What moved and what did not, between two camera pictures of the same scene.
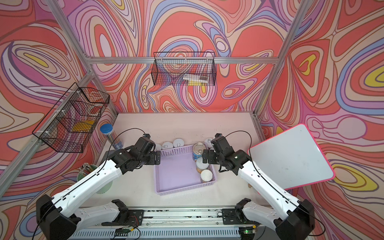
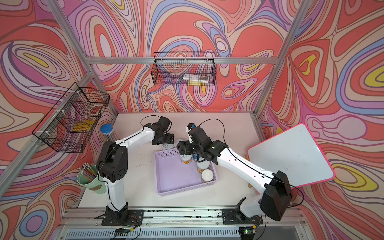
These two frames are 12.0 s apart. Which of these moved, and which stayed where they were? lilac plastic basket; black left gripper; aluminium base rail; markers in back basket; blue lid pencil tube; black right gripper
Moved: black right gripper; black left gripper
Stayed: markers in back basket; blue lid pencil tube; lilac plastic basket; aluminium base rail
